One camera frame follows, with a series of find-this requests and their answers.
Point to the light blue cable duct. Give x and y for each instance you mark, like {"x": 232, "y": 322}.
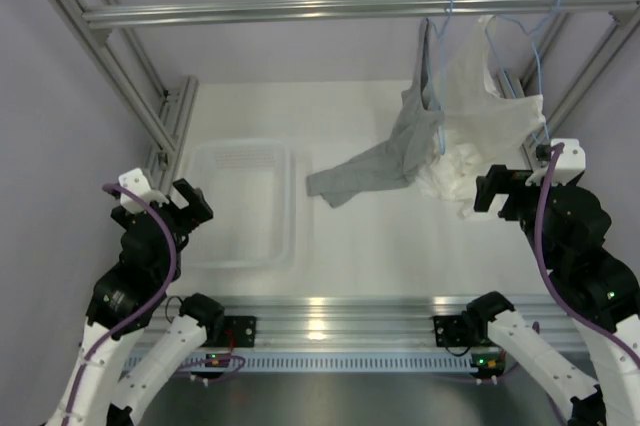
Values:
{"x": 266, "y": 362}

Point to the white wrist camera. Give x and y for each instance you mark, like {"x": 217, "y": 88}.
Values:
{"x": 137, "y": 181}
{"x": 562, "y": 158}

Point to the white tank top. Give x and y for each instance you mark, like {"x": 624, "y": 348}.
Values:
{"x": 482, "y": 127}

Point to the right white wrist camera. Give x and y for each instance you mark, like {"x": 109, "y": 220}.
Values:
{"x": 562, "y": 158}

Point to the grey tank top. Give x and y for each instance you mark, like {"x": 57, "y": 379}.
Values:
{"x": 394, "y": 163}

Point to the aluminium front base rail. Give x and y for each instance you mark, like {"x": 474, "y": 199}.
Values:
{"x": 375, "y": 324}

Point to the left aluminium frame post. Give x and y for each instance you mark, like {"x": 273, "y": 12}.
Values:
{"x": 166, "y": 121}

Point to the aluminium frame post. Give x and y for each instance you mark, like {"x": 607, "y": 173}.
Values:
{"x": 166, "y": 121}
{"x": 591, "y": 77}

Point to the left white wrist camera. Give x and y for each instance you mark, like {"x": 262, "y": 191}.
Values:
{"x": 137, "y": 181}

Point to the light blue wire hanger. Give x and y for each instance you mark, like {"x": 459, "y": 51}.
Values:
{"x": 440, "y": 95}

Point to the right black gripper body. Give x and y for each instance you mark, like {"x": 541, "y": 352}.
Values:
{"x": 521, "y": 206}

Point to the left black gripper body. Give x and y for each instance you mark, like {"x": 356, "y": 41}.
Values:
{"x": 182, "y": 224}

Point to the right aluminium frame post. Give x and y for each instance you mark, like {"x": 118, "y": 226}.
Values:
{"x": 591, "y": 77}

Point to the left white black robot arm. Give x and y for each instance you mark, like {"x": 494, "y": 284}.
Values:
{"x": 100, "y": 391}

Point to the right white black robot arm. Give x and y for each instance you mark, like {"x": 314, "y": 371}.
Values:
{"x": 566, "y": 227}

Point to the aluminium top rail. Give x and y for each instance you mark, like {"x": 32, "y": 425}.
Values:
{"x": 254, "y": 11}

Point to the white plastic basket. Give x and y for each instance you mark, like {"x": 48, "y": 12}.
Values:
{"x": 250, "y": 183}

